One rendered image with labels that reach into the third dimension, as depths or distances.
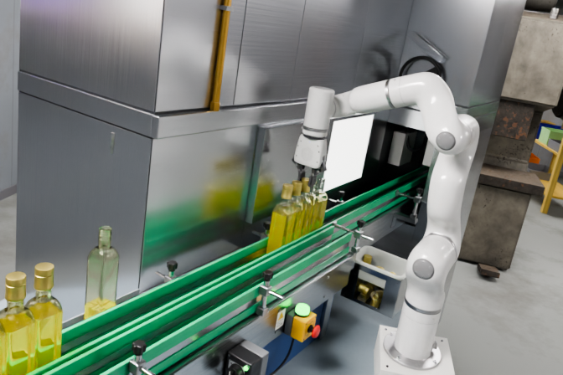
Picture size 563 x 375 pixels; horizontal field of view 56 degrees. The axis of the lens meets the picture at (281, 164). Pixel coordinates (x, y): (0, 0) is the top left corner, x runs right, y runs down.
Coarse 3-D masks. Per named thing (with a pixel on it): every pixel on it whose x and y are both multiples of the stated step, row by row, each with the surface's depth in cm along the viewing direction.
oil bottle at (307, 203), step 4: (300, 200) 183; (304, 200) 183; (308, 200) 184; (304, 204) 182; (308, 204) 184; (304, 208) 182; (308, 208) 184; (304, 212) 183; (308, 212) 185; (304, 216) 183; (308, 216) 186; (304, 220) 184; (308, 220) 187; (304, 224) 185; (300, 228) 184; (304, 228) 186; (300, 232) 185; (304, 232) 187; (300, 236) 185
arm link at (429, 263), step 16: (432, 240) 162; (416, 256) 157; (432, 256) 155; (448, 256) 158; (416, 272) 157; (432, 272) 155; (416, 288) 164; (432, 288) 159; (416, 304) 167; (432, 304) 165
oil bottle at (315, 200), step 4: (308, 196) 188; (312, 196) 188; (316, 196) 189; (312, 200) 187; (316, 200) 188; (312, 204) 187; (316, 204) 188; (312, 208) 187; (316, 208) 189; (312, 212) 188; (316, 212) 190; (312, 216) 189; (316, 216) 191; (312, 220) 190; (316, 220) 192; (308, 224) 189; (312, 224) 191; (308, 228) 189; (312, 228) 192; (308, 232) 190
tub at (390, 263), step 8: (368, 248) 216; (360, 256) 213; (376, 256) 215; (384, 256) 214; (392, 256) 212; (360, 264) 202; (368, 264) 201; (376, 264) 216; (384, 264) 214; (392, 264) 212; (400, 264) 210; (384, 272) 197; (400, 272) 210
